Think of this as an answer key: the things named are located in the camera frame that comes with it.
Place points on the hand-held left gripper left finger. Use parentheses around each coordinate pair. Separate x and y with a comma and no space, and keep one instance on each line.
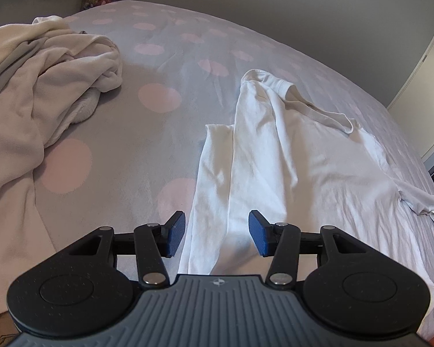
(175,233)

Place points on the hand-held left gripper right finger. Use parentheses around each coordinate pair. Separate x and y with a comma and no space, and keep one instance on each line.
(260,235)

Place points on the white t-shirt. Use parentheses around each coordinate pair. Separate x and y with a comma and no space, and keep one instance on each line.
(293,159)

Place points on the white knitted cloth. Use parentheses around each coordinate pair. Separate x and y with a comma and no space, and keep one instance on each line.
(86,106)

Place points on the bed with pink-dotted sheet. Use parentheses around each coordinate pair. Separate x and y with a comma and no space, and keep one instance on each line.
(159,61)

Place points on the cream fleece blanket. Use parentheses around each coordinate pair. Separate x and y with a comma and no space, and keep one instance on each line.
(18,126)

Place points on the cream room door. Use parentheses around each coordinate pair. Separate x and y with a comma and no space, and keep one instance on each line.
(423,79)

